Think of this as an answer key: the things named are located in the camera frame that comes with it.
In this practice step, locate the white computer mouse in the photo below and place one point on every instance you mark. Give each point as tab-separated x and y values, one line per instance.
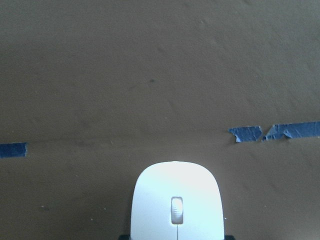
176	200

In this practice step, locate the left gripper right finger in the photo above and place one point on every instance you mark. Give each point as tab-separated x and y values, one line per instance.
229	237

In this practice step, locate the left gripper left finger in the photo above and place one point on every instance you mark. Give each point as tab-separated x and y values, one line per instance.
124	237

